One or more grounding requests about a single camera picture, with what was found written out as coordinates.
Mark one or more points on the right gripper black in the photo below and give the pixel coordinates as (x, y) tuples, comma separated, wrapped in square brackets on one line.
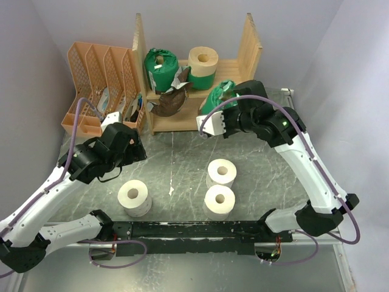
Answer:
[(228, 130)]

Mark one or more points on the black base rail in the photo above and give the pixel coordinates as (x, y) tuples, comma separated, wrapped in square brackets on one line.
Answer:
[(186, 237)]

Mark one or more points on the green brown roll torn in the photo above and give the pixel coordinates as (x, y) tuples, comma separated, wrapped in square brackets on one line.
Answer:
[(218, 94)]

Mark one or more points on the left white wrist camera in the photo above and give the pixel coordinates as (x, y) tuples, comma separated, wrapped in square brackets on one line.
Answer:
[(115, 117)]

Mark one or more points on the items in organizer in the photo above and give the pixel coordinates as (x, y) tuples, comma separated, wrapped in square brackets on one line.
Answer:
[(131, 111)]

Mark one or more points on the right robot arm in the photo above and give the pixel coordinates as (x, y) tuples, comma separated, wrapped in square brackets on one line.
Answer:
[(246, 108)]

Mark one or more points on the white paper roll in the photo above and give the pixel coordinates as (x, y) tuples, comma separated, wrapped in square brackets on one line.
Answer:
[(221, 172), (133, 196), (218, 202)]

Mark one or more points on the brown green paper roll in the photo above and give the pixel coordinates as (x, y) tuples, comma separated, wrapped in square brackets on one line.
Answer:
[(197, 74)]

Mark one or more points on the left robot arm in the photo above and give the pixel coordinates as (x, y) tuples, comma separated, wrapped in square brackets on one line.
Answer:
[(25, 238)]

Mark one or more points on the orange file organizer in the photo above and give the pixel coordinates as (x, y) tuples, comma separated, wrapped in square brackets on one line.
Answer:
[(95, 67)]

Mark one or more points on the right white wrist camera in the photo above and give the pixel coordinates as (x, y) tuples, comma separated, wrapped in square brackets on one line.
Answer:
[(213, 126)]

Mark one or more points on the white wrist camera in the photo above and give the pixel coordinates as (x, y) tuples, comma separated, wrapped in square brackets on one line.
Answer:
[(213, 126), (115, 117)]

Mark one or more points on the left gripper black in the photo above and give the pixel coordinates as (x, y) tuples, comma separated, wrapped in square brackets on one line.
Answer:
[(135, 152)]

